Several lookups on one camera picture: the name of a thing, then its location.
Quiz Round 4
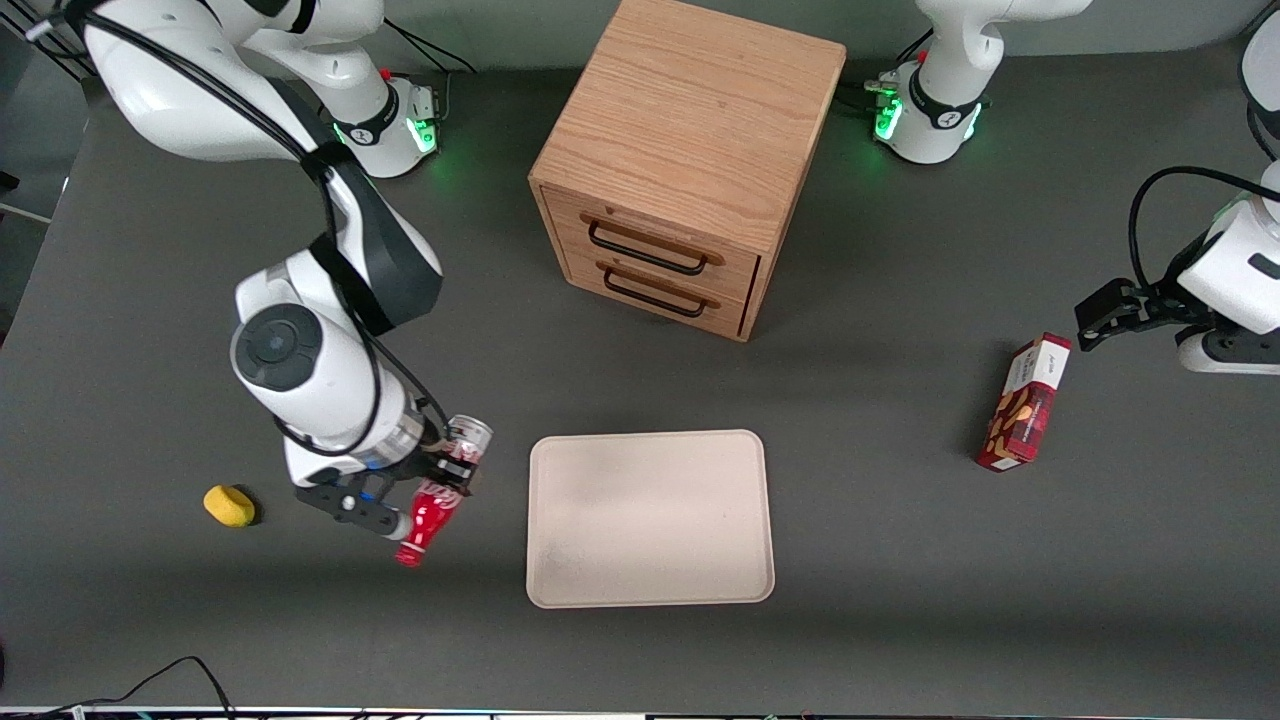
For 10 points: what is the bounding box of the wooden drawer cabinet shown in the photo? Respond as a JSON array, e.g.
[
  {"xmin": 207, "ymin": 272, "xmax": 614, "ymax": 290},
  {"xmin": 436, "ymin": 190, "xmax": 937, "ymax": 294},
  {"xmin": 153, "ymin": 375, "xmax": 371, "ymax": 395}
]
[{"xmin": 528, "ymin": 0, "xmax": 848, "ymax": 344}]

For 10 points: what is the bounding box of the black cable at table edge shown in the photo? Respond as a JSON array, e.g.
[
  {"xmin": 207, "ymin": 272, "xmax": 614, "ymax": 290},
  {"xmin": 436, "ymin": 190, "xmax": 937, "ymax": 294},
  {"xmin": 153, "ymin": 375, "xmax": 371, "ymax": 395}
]
[{"xmin": 0, "ymin": 655, "xmax": 236, "ymax": 720}]

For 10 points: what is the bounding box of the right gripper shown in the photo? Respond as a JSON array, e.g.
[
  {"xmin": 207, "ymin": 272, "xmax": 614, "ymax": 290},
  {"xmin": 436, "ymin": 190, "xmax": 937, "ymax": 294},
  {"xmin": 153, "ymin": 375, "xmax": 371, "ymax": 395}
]
[{"xmin": 285, "ymin": 425, "xmax": 483, "ymax": 496}]

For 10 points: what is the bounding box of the black right base cable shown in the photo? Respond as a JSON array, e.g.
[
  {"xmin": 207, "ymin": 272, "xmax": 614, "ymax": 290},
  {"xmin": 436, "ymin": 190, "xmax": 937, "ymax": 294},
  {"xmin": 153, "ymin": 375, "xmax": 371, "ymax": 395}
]
[{"xmin": 383, "ymin": 15, "xmax": 477, "ymax": 76}]

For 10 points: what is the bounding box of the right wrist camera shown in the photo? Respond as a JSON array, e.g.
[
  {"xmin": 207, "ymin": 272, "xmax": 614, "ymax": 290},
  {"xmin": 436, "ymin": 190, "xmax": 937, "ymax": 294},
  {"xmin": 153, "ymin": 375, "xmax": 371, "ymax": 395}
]
[{"xmin": 295, "ymin": 478, "xmax": 413, "ymax": 543}]

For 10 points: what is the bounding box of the red coke bottle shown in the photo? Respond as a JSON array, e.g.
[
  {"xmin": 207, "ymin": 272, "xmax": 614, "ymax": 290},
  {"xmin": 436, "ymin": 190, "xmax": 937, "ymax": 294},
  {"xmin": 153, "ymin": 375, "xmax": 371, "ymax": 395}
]
[{"xmin": 394, "ymin": 415, "xmax": 494, "ymax": 569}]

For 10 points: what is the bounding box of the wooden drawer with black handle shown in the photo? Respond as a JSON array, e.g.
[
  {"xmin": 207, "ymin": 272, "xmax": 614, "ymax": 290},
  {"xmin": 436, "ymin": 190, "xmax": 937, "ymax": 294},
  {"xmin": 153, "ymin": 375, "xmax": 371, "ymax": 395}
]
[
  {"xmin": 545, "ymin": 188, "xmax": 763, "ymax": 301},
  {"xmin": 563, "ymin": 248, "xmax": 751, "ymax": 339}
]

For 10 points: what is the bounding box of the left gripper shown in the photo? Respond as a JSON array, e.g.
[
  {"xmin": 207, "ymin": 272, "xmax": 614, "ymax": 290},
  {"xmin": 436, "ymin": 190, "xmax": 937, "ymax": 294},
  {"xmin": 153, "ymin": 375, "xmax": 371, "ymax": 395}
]
[{"xmin": 1076, "ymin": 195, "xmax": 1280, "ymax": 351}]

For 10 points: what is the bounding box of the yellow sponge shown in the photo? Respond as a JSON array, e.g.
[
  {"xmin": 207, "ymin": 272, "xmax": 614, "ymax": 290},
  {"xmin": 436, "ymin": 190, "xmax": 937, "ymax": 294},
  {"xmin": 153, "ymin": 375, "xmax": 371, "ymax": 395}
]
[{"xmin": 203, "ymin": 485, "xmax": 256, "ymax": 528}]

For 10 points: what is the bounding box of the red cracker box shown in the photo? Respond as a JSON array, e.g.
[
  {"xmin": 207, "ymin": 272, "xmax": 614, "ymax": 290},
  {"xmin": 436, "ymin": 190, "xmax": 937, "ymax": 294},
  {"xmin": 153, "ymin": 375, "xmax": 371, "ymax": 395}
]
[{"xmin": 976, "ymin": 332, "xmax": 1073, "ymax": 473}]

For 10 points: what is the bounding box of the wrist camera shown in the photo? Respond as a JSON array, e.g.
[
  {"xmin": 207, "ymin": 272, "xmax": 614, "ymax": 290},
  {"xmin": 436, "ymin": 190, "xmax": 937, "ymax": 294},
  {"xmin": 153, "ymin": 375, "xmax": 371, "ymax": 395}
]
[
  {"xmin": 295, "ymin": 478, "xmax": 413, "ymax": 543},
  {"xmin": 1176, "ymin": 325, "xmax": 1280, "ymax": 377}
]

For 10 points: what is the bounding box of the black metal frame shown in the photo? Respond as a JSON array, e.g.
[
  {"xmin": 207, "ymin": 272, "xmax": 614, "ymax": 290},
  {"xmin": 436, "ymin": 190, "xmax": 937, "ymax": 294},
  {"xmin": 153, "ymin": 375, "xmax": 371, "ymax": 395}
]
[{"xmin": 0, "ymin": 0, "xmax": 101, "ymax": 81}]

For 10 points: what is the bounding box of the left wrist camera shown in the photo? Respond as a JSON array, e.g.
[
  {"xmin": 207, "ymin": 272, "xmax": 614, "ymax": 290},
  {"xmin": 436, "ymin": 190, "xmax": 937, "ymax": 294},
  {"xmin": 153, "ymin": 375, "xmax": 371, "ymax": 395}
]
[{"xmin": 1176, "ymin": 325, "xmax": 1280, "ymax": 377}]

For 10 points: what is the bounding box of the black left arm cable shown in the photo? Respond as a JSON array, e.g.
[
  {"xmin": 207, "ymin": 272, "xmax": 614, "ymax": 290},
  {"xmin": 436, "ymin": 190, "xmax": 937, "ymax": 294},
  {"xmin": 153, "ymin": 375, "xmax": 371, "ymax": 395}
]
[{"xmin": 1128, "ymin": 165, "xmax": 1280, "ymax": 291}]

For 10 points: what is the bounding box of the beige plastic tray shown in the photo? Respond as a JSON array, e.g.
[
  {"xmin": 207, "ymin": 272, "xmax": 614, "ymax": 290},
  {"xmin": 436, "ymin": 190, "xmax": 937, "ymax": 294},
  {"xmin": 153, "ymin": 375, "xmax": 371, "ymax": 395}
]
[{"xmin": 526, "ymin": 429, "xmax": 776, "ymax": 609}]

